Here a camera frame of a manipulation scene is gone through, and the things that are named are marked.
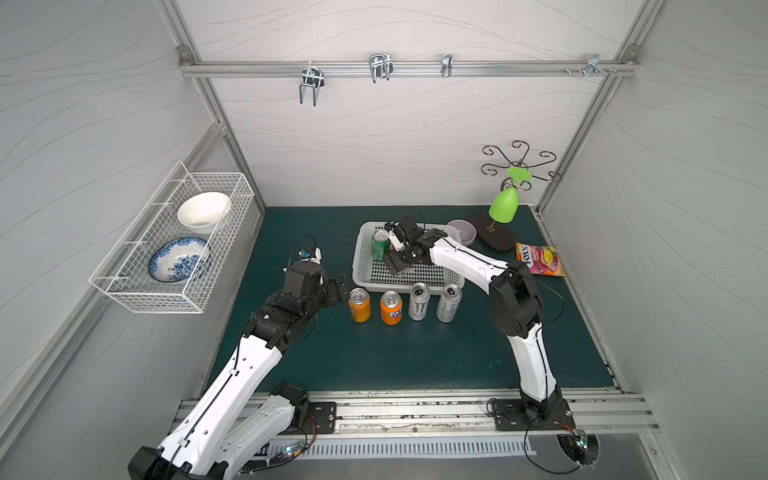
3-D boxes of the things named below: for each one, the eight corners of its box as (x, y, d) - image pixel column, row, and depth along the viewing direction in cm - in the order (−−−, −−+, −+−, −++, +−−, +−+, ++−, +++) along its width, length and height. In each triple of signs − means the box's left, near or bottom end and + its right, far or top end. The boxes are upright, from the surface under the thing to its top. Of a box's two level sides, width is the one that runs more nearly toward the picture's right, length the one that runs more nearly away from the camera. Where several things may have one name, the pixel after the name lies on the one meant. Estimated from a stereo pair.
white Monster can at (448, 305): (437, 322, 92) (443, 301, 81) (435, 307, 95) (441, 284, 84) (455, 322, 92) (464, 301, 81) (453, 307, 95) (461, 284, 84)
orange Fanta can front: (381, 326, 91) (380, 309, 82) (381, 308, 95) (380, 290, 86) (401, 326, 91) (402, 309, 82) (401, 308, 95) (402, 290, 86)
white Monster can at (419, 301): (409, 320, 92) (412, 300, 82) (409, 303, 95) (411, 282, 85) (426, 320, 92) (431, 300, 82) (425, 303, 96) (429, 282, 85)
